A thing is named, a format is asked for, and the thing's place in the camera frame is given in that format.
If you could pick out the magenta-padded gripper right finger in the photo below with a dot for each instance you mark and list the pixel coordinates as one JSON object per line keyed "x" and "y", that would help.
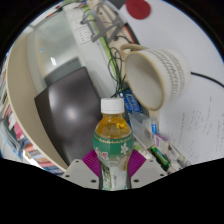
{"x": 146, "y": 170}

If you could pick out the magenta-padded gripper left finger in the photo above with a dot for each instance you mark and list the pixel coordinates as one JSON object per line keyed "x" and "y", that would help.
{"x": 80, "y": 171}

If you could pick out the green-labelled clear drink bottle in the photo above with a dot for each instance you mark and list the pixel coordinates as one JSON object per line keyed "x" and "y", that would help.
{"x": 113, "y": 146}

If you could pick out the black computer monitor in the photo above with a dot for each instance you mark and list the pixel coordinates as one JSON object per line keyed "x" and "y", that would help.
{"x": 70, "y": 116}

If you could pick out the white handwritten paper sheet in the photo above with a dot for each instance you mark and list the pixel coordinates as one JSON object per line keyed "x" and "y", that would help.
{"x": 196, "y": 130}

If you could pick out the small blue box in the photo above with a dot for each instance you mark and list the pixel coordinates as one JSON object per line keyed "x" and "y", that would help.
{"x": 130, "y": 101}

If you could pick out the cream ceramic cup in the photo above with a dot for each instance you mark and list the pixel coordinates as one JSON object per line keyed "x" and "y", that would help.
{"x": 156, "y": 76}

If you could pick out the grey metal laptop stand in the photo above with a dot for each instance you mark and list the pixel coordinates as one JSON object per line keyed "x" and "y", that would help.
{"x": 103, "y": 20}

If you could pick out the flat round red coaster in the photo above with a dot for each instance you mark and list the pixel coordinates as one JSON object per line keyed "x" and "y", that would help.
{"x": 138, "y": 8}

